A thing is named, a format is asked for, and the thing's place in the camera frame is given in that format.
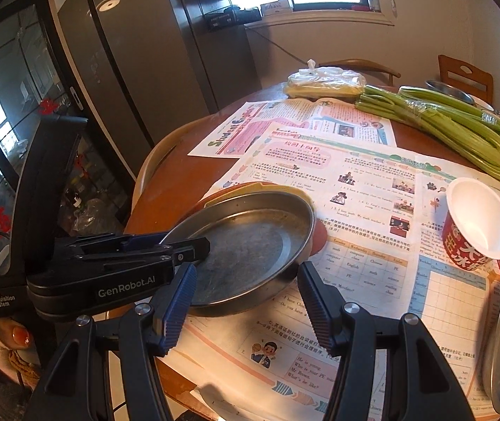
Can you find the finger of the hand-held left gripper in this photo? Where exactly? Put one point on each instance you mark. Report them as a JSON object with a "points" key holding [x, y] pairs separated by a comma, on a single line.
{"points": [[188, 250], [100, 241]]}

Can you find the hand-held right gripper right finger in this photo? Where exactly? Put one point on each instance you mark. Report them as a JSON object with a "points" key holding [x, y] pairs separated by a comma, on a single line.
{"points": [[316, 302]]}

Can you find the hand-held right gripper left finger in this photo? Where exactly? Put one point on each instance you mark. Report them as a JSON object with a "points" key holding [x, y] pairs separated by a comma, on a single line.
{"points": [[179, 302]]}

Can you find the orange plastic plate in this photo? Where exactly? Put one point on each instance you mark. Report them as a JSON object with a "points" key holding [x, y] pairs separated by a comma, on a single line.
{"points": [[215, 197]]}

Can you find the shallow steel plate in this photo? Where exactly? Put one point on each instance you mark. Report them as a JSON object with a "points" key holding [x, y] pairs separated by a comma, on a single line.
{"points": [[250, 245]]}

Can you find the yellow plastic plate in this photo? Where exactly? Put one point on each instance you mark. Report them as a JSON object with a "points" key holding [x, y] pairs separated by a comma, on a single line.
{"points": [[258, 187]]}

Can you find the person's left hand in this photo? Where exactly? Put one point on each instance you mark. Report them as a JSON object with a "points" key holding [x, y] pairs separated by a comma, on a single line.
{"points": [[17, 337]]}

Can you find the large open newspaper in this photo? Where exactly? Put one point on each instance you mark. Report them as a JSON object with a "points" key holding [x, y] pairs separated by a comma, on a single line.
{"points": [[364, 175]]}

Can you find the pink headed newspaper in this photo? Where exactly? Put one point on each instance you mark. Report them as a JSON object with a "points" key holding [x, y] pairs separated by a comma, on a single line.
{"points": [[250, 127]]}

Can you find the glass door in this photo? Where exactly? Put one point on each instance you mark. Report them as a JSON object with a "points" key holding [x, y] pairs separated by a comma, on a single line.
{"points": [[21, 74]]}

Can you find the grey refrigerator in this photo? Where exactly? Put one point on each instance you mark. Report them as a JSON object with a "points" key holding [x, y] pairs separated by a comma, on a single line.
{"points": [[144, 52]]}

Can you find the plastic bag of yellow noodles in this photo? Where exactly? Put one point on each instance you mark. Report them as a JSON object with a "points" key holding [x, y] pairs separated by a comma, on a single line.
{"points": [[324, 83]]}

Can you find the celery bunch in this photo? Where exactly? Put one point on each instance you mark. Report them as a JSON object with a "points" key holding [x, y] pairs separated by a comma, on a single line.
{"points": [[465, 136]]}

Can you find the bunch of leafy green stalks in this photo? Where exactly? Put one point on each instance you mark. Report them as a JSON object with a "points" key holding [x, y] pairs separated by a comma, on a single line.
{"points": [[434, 94]]}

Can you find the curved back wooden chair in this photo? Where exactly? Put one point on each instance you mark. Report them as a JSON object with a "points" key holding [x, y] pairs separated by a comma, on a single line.
{"points": [[364, 65]]}

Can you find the small steel dish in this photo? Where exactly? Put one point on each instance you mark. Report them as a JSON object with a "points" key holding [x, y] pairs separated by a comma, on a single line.
{"points": [[447, 87]]}

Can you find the white cardboard box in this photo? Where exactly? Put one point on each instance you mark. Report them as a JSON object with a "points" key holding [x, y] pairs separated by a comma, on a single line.
{"points": [[276, 8]]}

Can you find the straight backed wooden chair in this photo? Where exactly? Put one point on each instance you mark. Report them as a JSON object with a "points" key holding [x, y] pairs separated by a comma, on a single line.
{"points": [[465, 72]]}

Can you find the small jar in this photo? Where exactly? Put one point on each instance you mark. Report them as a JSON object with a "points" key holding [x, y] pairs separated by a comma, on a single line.
{"points": [[373, 2]]}

